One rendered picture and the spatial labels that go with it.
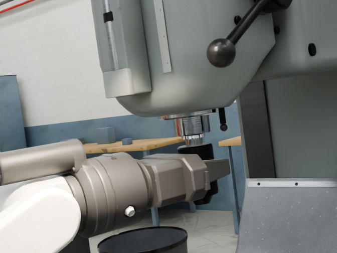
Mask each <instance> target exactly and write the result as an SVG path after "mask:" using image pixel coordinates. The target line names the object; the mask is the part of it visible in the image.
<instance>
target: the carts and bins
mask: <svg viewBox="0 0 337 253"><path fill-rule="evenodd" d="M187 238H188V233H187V231H186V230H184V229H183V228H179V227H173V226H154V227H144V228H138V229H133V230H128V231H124V232H121V233H119V234H115V235H112V236H110V237H107V238H105V239H104V240H102V241H101V242H100V243H99V244H98V245H97V250H98V252H99V253H188V247H187Z"/></svg>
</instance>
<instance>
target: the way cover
mask: <svg viewBox="0 0 337 253"><path fill-rule="evenodd" d="M264 185H265V186H264ZM326 191H327V192H326ZM271 195H272V196H271ZM266 197H268V198H266ZM275 199H276V200H275ZM277 201H278V202H277ZM251 202H252V203H251ZM299 202H300V203H299ZM291 206H292V207H291ZM261 207H262V208H261ZM312 208H313V209H312ZM336 208H337V178H245V185H244V193H243V201H242V208H241V216H240V224H239V232H238V240H237V247H236V252H235V253H265V252H266V253H337V217H336V216H337V209H336ZM320 216H321V217H320ZM286 218H287V219H286ZM261 222H262V223H261ZM288 222H289V223H288ZM262 224H263V225H262ZM258 228H259V229H258ZM245 232H246V233H245ZM289 251H290V252H289Z"/></svg>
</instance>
